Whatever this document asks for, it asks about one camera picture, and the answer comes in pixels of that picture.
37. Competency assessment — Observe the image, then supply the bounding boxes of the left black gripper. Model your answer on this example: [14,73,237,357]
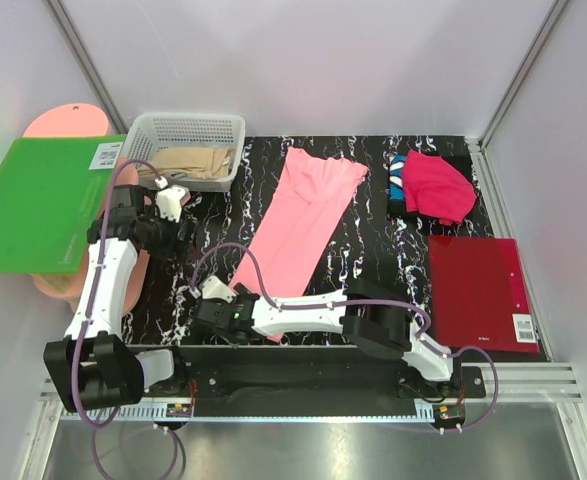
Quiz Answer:
[142,205,197,264]

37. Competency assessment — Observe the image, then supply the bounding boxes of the dark red folder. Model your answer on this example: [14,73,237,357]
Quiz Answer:
[428,235,540,354]

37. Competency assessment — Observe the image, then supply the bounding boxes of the beige folded t-shirt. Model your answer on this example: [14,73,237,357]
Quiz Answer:
[147,147,235,180]

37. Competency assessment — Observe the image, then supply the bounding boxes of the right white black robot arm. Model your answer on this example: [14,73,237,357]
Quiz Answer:
[192,278,463,398]

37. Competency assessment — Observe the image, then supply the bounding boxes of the black marble pattern mat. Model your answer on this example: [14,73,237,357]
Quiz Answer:
[121,135,493,345]

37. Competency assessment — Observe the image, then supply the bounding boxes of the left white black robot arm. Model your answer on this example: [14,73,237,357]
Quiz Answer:
[43,185,196,413]

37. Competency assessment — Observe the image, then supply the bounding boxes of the blue white folded t-shirt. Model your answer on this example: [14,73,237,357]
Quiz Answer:
[388,155,406,201]

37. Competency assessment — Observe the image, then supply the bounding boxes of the purple cable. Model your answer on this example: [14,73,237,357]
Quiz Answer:
[192,242,500,433]
[70,158,186,480]

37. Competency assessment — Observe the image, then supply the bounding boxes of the white plastic basket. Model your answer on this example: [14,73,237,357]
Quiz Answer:
[120,112,246,193]

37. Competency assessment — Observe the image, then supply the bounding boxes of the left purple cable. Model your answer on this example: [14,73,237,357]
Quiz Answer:
[70,158,186,480]

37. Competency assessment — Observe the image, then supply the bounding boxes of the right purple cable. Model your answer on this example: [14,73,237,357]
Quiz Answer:
[192,242,500,433]

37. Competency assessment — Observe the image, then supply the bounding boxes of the green cutting board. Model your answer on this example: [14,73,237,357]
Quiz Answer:
[0,135,124,274]

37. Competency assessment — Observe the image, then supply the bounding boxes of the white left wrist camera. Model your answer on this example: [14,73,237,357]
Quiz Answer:
[155,185,190,223]

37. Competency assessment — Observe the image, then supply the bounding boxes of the aluminium frame rail front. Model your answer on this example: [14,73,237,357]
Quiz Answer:
[37,362,584,401]

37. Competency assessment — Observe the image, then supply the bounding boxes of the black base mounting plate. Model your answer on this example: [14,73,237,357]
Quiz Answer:
[130,344,487,401]

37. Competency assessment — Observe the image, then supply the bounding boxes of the magenta folded t-shirt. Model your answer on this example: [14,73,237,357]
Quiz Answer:
[402,151,477,226]

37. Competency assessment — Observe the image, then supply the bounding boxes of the pink oval board upper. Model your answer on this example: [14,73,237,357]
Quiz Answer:
[23,103,150,313]

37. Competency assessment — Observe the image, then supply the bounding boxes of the light pink t-shirt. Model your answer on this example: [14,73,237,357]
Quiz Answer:
[228,146,369,344]

